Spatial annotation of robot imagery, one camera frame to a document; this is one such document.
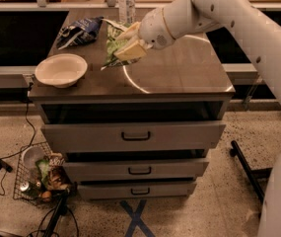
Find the bottom grey drawer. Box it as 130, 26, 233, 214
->
78, 181, 196, 199

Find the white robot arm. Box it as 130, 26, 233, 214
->
114, 0, 281, 237

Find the snack bag in basket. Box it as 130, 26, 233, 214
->
35, 153, 71, 191

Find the top grey drawer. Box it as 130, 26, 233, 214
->
41, 120, 225, 153

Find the grey drawer cabinet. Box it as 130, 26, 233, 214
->
30, 29, 235, 191

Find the black wheeled stand base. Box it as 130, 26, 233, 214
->
230, 140, 271, 202

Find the black power cable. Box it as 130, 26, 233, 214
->
0, 82, 37, 211

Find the middle grey drawer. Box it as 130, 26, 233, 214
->
63, 158, 209, 182

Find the blue chip bag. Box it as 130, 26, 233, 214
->
56, 17, 103, 49

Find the white paper bowl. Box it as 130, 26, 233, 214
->
35, 53, 88, 88

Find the black tripod leg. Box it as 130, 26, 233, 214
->
26, 188, 80, 237

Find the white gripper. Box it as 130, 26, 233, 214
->
114, 8, 175, 61

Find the blue tape cross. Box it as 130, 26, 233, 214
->
120, 199, 156, 237

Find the grey drawer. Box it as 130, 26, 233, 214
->
78, 181, 196, 199
41, 120, 225, 153
63, 158, 209, 182

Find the green jalapeno chip bag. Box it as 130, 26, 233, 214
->
102, 19, 138, 69

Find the white plastic bottle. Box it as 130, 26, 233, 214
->
118, 0, 135, 24

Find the wire basket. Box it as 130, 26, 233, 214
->
13, 142, 76, 205

